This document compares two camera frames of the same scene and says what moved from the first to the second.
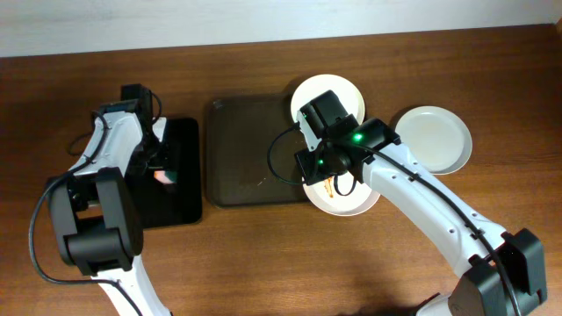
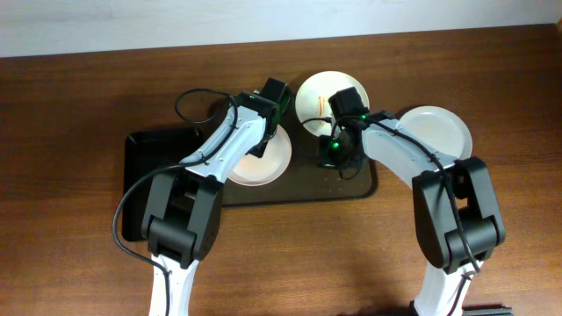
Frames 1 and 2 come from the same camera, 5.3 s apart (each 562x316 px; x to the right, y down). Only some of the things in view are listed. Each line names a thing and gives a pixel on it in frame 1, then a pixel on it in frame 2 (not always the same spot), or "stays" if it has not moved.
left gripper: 152,162 -> 262,147
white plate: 324,196 -> 253,170
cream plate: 317,84 stays
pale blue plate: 439,137 stays
